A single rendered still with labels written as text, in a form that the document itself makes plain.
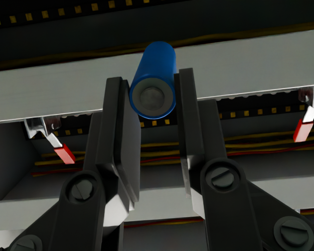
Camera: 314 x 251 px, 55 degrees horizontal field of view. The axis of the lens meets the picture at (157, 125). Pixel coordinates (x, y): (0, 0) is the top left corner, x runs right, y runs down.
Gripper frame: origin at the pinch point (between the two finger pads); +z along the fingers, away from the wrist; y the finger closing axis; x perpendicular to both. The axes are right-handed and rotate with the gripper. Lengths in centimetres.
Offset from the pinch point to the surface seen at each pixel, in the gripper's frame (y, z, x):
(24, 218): -22.2, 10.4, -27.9
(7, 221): -24.7, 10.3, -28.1
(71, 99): -8.9, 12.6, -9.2
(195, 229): 0, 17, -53
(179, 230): -3, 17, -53
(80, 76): -7.6, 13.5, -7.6
